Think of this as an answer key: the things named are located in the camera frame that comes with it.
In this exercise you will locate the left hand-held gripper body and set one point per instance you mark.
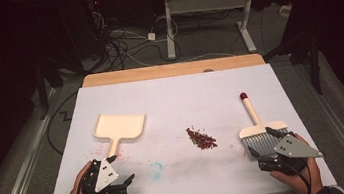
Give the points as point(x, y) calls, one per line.
point(105, 176)

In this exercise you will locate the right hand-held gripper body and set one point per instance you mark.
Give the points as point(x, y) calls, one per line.
point(293, 150)

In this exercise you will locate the cream hand brush grey bristles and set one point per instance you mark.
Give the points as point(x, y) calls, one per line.
point(258, 131)

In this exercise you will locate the cream dustpan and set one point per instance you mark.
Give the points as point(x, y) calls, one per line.
point(120, 126)

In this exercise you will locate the dark red crumbs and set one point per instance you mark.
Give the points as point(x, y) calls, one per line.
point(200, 139)

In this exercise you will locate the person's right hand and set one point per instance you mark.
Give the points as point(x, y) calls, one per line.
point(297, 181)

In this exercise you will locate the black stand leg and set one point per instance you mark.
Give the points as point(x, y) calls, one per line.
point(42, 94)
point(315, 64)

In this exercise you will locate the white table sheet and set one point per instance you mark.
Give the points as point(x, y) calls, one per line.
point(173, 97)

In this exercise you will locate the wooden table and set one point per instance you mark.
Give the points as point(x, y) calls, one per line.
point(173, 70)

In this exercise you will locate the white floor box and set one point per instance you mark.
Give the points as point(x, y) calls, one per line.
point(285, 10)

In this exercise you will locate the white power adapter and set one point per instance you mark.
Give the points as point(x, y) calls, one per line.
point(151, 36)

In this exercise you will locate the white-legged desk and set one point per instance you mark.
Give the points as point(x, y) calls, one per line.
point(204, 2)

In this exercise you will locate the metal floor rail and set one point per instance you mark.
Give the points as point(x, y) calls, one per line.
point(25, 173)
point(342, 131)

